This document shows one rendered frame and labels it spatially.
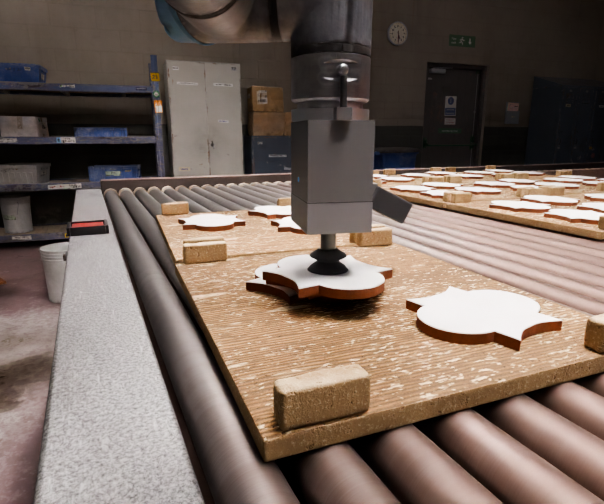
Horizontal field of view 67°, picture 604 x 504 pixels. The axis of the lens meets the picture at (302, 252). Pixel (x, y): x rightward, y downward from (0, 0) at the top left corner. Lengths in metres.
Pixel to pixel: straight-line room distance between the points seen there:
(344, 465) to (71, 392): 0.22
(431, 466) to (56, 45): 5.90
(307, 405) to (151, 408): 0.13
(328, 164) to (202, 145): 5.01
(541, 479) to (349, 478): 0.11
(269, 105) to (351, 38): 5.29
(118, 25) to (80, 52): 0.51
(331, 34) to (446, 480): 0.35
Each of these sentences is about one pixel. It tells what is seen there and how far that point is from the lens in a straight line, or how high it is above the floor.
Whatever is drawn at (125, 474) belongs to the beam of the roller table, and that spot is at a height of 0.92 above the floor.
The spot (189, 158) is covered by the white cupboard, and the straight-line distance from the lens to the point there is 5.41.
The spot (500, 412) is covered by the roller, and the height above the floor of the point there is 0.91.
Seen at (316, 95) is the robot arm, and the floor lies 1.14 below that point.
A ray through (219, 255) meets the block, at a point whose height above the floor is 0.95.
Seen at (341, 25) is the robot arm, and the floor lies 1.20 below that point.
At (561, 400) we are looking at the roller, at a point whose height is 0.91.
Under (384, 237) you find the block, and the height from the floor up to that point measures 0.95.
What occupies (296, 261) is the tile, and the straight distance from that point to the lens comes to 0.52.
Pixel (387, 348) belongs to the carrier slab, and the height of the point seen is 0.94.
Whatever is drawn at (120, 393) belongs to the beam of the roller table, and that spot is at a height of 0.91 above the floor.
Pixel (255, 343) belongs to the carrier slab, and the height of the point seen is 0.94.
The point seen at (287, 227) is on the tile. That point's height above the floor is 0.94.
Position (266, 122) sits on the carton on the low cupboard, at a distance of 5.73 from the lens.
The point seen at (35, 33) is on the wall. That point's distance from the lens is 6.07.
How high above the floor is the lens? 1.10
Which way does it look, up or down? 14 degrees down
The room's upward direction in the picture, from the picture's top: straight up
